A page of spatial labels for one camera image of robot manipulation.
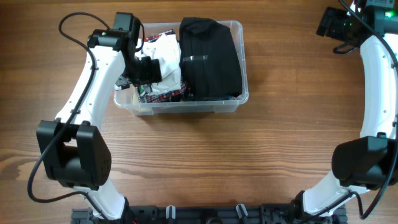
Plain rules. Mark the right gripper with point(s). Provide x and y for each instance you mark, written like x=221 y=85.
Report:
x=331 y=23

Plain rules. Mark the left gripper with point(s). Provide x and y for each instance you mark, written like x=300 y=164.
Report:
x=153 y=73

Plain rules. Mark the cream cloth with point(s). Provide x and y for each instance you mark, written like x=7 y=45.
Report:
x=135 y=98

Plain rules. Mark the white pixel-print shirt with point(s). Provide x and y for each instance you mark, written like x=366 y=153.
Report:
x=167 y=50

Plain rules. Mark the black garment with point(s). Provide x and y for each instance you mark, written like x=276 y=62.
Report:
x=209 y=60

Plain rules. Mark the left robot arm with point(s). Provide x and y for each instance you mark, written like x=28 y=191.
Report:
x=73 y=151

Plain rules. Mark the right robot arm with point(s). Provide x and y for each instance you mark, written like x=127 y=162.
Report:
x=368 y=163

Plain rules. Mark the clear plastic storage container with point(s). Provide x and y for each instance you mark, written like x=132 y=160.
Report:
x=123 y=98

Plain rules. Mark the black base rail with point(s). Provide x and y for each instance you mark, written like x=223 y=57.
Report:
x=266 y=213

